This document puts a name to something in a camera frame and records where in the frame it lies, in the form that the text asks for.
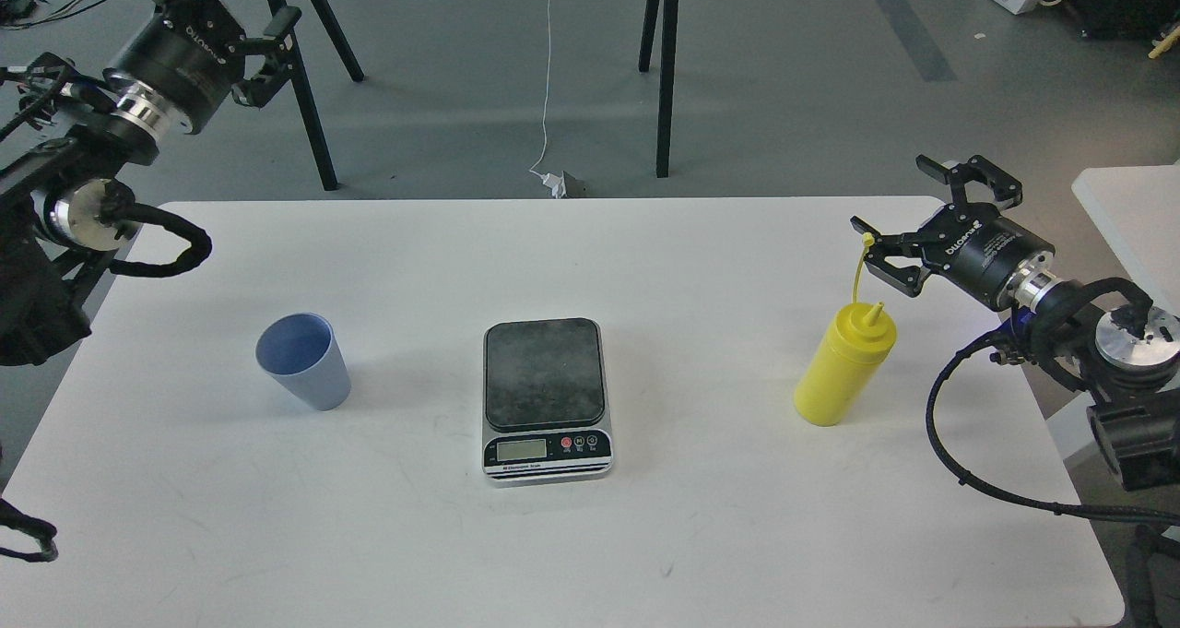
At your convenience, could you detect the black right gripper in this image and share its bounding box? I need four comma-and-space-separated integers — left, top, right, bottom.
850, 156, 1056, 312

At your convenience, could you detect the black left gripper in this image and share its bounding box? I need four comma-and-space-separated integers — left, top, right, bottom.
101, 0, 302, 135

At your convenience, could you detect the yellow squeeze bottle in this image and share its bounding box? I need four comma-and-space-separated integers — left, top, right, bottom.
793, 233, 898, 427

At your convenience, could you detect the blue plastic cup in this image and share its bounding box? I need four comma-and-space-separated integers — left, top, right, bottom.
254, 313, 350, 412

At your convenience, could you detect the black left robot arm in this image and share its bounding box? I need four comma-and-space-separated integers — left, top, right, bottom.
1, 0, 301, 367

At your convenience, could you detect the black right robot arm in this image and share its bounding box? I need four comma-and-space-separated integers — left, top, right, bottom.
851, 156, 1176, 627

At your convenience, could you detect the digital kitchen scale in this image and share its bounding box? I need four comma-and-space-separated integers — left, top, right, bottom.
480, 318, 615, 486

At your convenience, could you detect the white side table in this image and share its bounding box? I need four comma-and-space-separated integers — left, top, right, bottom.
1045, 162, 1180, 467

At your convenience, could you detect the grey power adapter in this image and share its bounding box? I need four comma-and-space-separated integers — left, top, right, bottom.
555, 172, 586, 199

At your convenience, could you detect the white hanging cable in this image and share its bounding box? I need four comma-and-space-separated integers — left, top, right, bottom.
525, 0, 565, 196

